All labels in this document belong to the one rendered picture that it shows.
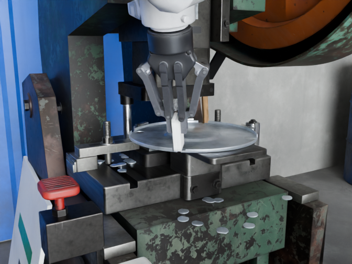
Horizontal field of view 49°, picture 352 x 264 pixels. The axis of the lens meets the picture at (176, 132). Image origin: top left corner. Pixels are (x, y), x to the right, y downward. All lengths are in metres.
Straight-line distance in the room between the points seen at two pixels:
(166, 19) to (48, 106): 0.61
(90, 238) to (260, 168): 0.49
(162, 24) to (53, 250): 0.40
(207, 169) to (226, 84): 1.70
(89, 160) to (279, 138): 2.17
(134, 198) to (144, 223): 0.08
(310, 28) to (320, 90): 2.12
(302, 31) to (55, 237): 0.77
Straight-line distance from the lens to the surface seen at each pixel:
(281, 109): 2.88
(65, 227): 0.67
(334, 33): 0.97
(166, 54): 0.63
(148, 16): 0.62
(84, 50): 1.07
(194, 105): 0.69
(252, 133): 0.91
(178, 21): 0.61
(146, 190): 0.83
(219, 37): 0.91
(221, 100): 2.52
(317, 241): 1.00
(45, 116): 1.13
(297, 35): 1.09
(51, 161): 1.13
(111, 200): 0.81
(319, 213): 0.97
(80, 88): 1.07
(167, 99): 0.69
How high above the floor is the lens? 0.98
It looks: 13 degrees down
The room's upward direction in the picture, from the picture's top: straight up
